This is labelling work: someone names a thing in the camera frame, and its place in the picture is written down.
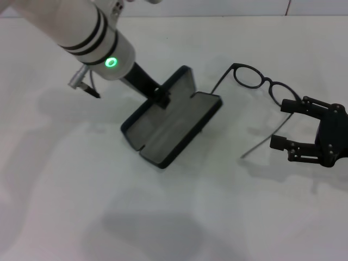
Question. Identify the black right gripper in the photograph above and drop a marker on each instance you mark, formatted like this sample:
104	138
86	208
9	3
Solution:
331	136

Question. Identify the black glasses case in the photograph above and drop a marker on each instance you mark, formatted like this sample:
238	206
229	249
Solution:
174	130

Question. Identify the black glasses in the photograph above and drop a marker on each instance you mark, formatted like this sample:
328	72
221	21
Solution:
267	80

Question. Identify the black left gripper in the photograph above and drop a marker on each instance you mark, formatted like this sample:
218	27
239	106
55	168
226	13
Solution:
140	79

